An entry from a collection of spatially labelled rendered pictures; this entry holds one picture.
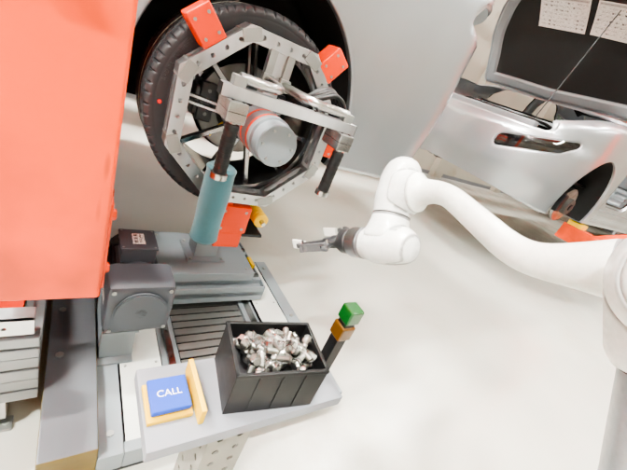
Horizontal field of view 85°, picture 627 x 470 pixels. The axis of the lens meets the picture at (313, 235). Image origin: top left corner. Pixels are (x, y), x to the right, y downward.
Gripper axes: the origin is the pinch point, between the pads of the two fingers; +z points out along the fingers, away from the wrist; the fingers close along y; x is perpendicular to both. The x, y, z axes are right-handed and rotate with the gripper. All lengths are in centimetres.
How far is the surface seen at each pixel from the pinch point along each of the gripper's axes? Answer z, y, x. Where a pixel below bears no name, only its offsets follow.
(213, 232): 12.4, -27.9, 9.8
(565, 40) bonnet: 25, 347, 79
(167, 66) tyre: 10, -28, 59
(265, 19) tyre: -1, 0, 68
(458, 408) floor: -12, 52, -100
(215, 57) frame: -1, -18, 57
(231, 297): 45, -16, -25
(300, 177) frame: 12.7, 10.2, 19.5
